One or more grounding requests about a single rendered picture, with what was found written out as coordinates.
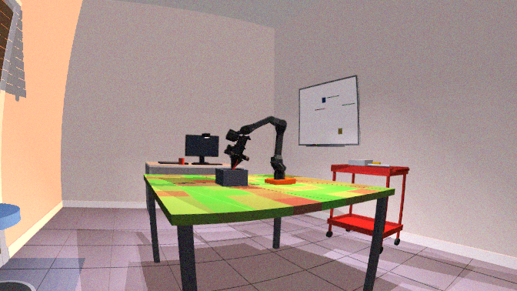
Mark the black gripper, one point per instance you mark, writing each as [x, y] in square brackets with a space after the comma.
[236, 155]

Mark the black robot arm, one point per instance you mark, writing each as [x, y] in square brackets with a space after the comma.
[280, 127]

